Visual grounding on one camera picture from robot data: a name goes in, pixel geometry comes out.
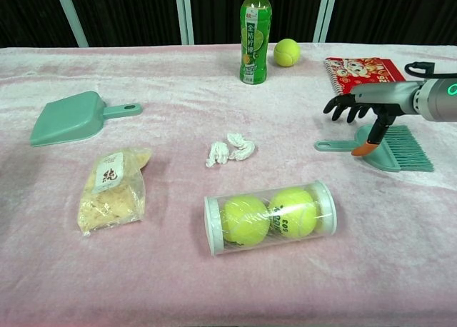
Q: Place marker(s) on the plain packed tennis ball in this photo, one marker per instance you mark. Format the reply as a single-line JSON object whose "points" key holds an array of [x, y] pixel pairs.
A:
{"points": [[244, 221]]}

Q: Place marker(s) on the green plastic dustpan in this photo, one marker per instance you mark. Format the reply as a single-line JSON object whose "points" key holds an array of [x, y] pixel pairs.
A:
{"points": [[68, 120]]}

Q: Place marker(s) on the clear tennis ball tube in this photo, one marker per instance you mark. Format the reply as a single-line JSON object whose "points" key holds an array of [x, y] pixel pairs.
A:
{"points": [[214, 227]]}

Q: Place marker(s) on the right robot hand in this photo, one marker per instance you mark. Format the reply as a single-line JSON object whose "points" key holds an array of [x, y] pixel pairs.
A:
{"points": [[385, 96]]}

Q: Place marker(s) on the green drink bottle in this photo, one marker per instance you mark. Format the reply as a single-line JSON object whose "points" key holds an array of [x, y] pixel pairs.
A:
{"points": [[254, 55]]}

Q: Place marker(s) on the clear snack bag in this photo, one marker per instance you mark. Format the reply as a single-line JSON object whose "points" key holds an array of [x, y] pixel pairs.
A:
{"points": [[110, 195]]}

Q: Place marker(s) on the printed packed tennis ball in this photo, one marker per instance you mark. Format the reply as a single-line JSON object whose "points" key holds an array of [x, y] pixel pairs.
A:
{"points": [[294, 212]]}

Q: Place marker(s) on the pink plush tablecloth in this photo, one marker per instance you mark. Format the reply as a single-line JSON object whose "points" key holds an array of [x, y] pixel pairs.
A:
{"points": [[214, 287]]}

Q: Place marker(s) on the loose yellow tennis ball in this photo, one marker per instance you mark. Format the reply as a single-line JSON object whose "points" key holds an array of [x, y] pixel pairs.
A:
{"points": [[286, 53]]}

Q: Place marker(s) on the red spiral calendar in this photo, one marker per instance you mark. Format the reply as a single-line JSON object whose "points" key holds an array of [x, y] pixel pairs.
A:
{"points": [[357, 70]]}

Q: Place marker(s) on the black pleated curtain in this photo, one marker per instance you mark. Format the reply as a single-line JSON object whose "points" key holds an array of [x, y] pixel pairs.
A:
{"points": [[135, 13]]}

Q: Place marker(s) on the white frame post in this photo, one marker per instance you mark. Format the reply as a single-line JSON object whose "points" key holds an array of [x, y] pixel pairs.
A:
{"points": [[185, 16], [323, 16], [71, 16]]}

